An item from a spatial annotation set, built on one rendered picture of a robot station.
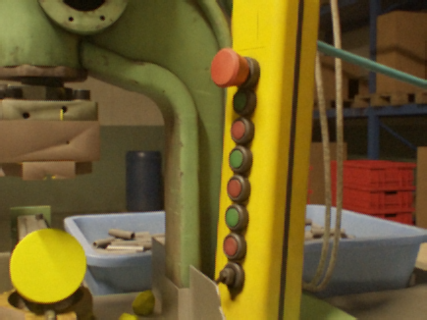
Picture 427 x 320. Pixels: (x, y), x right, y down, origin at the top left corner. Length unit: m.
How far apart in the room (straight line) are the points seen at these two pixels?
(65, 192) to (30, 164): 8.36
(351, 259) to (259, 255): 0.39
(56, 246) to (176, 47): 0.24
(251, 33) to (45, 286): 0.32
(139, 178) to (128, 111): 1.73
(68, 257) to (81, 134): 0.12
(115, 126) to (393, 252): 8.09
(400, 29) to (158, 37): 6.32
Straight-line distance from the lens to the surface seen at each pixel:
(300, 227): 0.62
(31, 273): 0.57
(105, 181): 8.96
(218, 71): 0.58
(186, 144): 0.61
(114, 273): 0.82
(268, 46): 0.60
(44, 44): 0.58
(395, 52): 6.82
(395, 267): 1.01
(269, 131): 0.58
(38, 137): 0.54
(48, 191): 8.88
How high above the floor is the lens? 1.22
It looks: 3 degrees down
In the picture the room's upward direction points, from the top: straight up
